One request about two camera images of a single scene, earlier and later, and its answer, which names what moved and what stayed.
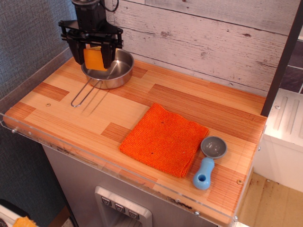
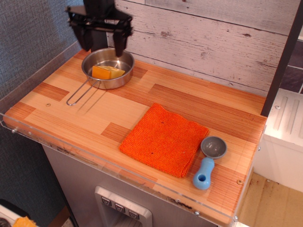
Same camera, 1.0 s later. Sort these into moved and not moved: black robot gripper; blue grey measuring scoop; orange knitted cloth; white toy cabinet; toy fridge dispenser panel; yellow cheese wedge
Moved: black robot gripper; yellow cheese wedge
Not moved: toy fridge dispenser panel; white toy cabinet; orange knitted cloth; blue grey measuring scoop
